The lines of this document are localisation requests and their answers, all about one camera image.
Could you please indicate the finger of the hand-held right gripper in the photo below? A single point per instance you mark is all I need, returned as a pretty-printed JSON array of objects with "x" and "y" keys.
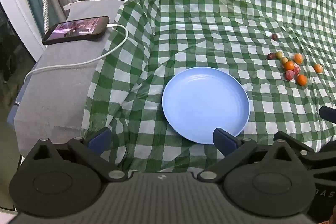
[
  {"x": 296, "y": 141},
  {"x": 328, "y": 114}
]

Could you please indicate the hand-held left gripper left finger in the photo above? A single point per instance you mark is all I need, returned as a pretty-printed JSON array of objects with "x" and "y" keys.
[{"x": 99, "y": 139}]

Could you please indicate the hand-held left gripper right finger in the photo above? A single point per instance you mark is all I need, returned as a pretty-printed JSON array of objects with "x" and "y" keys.
[{"x": 223, "y": 140}]

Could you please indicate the blue round plate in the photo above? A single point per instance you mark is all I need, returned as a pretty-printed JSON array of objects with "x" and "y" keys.
[{"x": 204, "y": 103}]

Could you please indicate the small orange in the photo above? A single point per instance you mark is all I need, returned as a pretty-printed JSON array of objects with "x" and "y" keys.
[
  {"x": 302, "y": 80},
  {"x": 318, "y": 68},
  {"x": 289, "y": 65}
]

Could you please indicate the plastic-wrapped red fruit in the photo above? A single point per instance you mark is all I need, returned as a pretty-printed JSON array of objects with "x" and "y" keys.
[
  {"x": 297, "y": 69},
  {"x": 289, "y": 75}
]

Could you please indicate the plastic-wrapped large orange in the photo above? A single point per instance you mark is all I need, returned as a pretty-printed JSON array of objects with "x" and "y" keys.
[{"x": 298, "y": 58}]

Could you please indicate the small yellow fruit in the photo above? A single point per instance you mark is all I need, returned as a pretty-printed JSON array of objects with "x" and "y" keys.
[{"x": 284, "y": 60}]

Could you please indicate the small yellow-green fruit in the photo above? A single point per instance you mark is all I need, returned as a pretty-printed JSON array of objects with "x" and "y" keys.
[{"x": 278, "y": 55}]

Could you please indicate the dark red jujube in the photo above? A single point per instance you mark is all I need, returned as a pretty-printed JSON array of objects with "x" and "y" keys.
[
  {"x": 270, "y": 56},
  {"x": 274, "y": 36}
]

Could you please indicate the grey fabric cushion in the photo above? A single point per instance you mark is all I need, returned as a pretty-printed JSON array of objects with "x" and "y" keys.
[{"x": 57, "y": 98}]

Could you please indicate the black smartphone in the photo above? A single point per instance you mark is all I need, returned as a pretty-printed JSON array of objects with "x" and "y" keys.
[{"x": 76, "y": 29}]

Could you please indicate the green checked tablecloth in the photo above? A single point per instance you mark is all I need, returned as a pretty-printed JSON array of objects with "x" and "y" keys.
[{"x": 210, "y": 16}]

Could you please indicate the white window frame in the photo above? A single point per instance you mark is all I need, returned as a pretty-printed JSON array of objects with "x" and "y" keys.
[{"x": 15, "y": 11}]

